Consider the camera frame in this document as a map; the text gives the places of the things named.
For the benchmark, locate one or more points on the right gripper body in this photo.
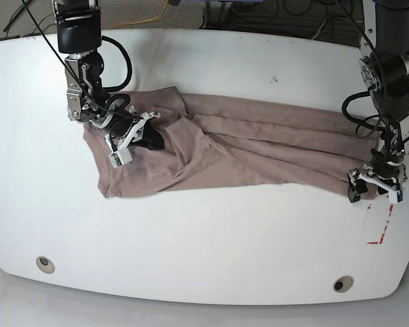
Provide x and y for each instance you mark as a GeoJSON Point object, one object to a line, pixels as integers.
{"type": "Point", "coordinates": [122, 133]}

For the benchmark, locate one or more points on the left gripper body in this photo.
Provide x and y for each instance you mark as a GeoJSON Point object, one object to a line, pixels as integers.
{"type": "Point", "coordinates": [392, 186]}

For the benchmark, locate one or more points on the mauve t-shirt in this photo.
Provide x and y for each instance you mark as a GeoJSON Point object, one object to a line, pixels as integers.
{"type": "Point", "coordinates": [216, 141]}

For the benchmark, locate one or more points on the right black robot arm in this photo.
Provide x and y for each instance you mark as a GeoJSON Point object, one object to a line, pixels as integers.
{"type": "Point", "coordinates": [79, 36]}

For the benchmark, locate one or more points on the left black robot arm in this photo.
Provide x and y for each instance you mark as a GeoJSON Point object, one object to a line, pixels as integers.
{"type": "Point", "coordinates": [384, 106]}

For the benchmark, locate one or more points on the red tape rectangle marking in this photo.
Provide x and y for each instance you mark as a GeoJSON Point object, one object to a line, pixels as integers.
{"type": "Point", "coordinates": [377, 225]}

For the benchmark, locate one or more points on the right table grommet hole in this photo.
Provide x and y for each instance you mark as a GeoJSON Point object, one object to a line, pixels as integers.
{"type": "Point", "coordinates": [343, 284]}

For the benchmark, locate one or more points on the table grommet hole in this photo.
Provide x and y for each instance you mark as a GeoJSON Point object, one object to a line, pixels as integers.
{"type": "Point", "coordinates": [343, 284]}
{"type": "Point", "coordinates": [45, 265]}

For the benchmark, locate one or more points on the left table grommet hole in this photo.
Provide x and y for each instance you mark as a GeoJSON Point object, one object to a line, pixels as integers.
{"type": "Point", "coordinates": [45, 265]}

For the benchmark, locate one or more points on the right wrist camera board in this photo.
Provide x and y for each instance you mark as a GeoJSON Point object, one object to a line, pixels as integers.
{"type": "Point", "coordinates": [120, 157]}

